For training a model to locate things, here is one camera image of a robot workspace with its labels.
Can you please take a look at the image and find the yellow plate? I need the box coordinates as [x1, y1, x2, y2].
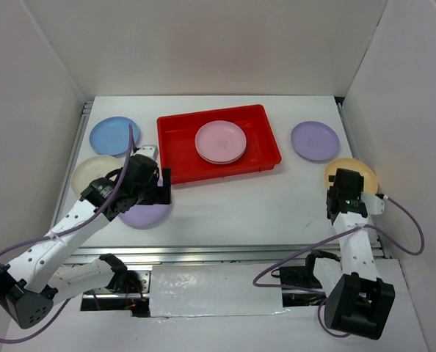
[324, 157, 380, 195]

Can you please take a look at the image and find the purple plate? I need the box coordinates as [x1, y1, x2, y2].
[291, 121, 341, 163]
[118, 204, 172, 229]

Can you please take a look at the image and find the cream white plate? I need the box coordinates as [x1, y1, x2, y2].
[70, 155, 123, 198]

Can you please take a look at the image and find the blue plate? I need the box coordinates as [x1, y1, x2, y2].
[89, 117, 140, 156]
[197, 150, 245, 164]

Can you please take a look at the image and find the pink plate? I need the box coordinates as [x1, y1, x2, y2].
[195, 120, 247, 152]

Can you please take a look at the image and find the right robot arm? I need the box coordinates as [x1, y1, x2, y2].
[302, 169, 395, 340]

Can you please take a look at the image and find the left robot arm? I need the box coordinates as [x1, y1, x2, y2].
[0, 154, 171, 329]

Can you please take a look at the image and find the red plastic bin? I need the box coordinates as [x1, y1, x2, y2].
[156, 104, 282, 184]

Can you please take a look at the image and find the white foil cover panel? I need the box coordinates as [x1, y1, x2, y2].
[149, 264, 284, 318]

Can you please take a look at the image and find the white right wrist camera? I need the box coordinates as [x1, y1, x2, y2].
[361, 192, 385, 215]

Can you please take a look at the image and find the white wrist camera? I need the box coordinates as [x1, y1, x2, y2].
[361, 192, 385, 215]
[134, 145, 159, 161]

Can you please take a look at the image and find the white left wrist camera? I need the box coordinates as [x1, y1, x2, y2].
[134, 145, 159, 161]

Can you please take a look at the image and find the aluminium front rail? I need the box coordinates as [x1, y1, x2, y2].
[65, 244, 384, 265]

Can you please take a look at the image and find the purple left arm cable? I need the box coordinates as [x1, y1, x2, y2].
[0, 123, 140, 344]

